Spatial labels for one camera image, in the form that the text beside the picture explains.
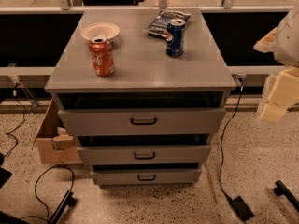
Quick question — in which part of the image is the brown cardboard box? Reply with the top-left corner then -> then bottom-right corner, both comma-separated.
36,101 -> 82,164

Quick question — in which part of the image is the blue chip bag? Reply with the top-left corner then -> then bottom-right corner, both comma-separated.
148,10 -> 191,38

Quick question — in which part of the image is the grey top drawer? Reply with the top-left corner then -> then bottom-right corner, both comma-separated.
58,108 -> 225,136

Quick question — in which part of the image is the black power adapter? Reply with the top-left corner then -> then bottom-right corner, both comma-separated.
230,196 -> 254,222

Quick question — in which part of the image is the black stand leg left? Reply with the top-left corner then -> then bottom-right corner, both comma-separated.
48,190 -> 76,224

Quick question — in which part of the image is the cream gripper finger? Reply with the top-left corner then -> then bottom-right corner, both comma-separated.
259,104 -> 287,123

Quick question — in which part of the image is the blue pepsi can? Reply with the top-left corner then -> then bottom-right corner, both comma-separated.
166,19 -> 186,57

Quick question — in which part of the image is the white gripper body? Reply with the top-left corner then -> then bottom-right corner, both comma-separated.
267,67 -> 299,108

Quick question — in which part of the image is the grey middle drawer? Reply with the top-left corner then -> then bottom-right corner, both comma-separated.
78,145 -> 211,165

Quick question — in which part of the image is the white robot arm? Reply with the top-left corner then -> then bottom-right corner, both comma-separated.
253,5 -> 299,124

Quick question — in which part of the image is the black power cable right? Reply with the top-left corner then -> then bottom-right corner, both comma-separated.
217,77 -> 245,201

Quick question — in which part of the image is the orange coca-cola can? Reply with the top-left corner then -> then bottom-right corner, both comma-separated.
89,35 -> 115,77

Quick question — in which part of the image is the grey bottom drawer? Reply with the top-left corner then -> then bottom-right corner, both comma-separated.
91,168 -> 201,186

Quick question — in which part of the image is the grey drawer cabinet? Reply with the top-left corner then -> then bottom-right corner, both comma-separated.
44,8 -> 237,189

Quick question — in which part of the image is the white paper bowl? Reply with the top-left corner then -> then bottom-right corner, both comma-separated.
81,22 -> 120,41

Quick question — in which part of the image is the black cable left wall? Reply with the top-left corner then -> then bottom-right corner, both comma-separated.
3,82 -> 28,159

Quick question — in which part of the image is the grey drawer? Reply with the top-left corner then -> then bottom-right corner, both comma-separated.
78,145 -> 211,165
58,108 -> 225,136
91,168 -> 201,186

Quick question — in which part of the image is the black stand leg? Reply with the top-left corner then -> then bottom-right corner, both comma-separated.
48,190 -> 76,224
274,180 -> 299,212

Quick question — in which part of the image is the black cable left floor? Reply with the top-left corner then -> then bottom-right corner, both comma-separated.
20,164 -> 76,222

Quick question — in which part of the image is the black stand leg right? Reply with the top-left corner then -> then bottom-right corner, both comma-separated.
274,180 -> 299,212

